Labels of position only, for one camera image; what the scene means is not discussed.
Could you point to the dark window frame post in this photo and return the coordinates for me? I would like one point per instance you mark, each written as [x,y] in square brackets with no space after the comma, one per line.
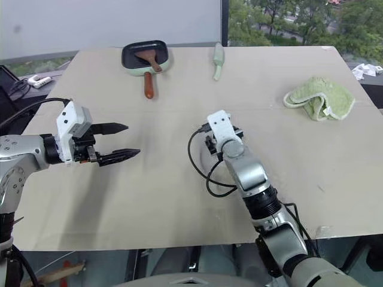
[225,21]

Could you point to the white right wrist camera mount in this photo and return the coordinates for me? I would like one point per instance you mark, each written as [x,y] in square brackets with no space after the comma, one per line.
[221,125]

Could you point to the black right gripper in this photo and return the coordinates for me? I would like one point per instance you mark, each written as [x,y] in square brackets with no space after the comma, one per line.
[211,145]

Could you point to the white power strip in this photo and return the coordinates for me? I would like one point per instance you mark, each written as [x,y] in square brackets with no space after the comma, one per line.
[40,81]

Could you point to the pale green sheathed knife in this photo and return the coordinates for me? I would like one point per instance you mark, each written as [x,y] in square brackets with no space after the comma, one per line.
[218,59]

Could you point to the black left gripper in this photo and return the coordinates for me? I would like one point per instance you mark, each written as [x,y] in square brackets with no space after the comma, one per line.
[83,149]

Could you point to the brown wooden spatula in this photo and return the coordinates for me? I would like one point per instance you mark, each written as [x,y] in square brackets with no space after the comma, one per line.
[148,58]

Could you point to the wooden stick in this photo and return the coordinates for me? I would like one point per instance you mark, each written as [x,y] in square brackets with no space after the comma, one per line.
[60,270]

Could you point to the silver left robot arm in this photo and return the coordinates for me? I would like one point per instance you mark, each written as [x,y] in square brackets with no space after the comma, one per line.
[18,149]

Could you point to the green folded cloth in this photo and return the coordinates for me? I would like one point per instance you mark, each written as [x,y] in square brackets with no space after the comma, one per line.
[326,95]

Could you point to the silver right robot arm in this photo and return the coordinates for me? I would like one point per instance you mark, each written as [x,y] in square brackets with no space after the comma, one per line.
[248,170]

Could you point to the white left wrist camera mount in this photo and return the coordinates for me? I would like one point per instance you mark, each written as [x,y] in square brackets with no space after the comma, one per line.
[66,119]

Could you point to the green square frying pan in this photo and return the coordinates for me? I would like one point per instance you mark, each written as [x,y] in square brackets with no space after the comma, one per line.
[146,56]

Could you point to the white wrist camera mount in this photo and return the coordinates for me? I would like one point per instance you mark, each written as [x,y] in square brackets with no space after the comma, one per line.
[221,125]
[66,119]

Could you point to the black monitor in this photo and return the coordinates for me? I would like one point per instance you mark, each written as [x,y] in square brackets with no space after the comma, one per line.
[7,83]

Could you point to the crumpled white paper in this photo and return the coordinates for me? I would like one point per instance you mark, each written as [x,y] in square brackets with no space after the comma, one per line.
[365,70]

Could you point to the white frosted window panel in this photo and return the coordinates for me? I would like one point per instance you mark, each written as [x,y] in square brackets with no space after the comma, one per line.
[104,21]

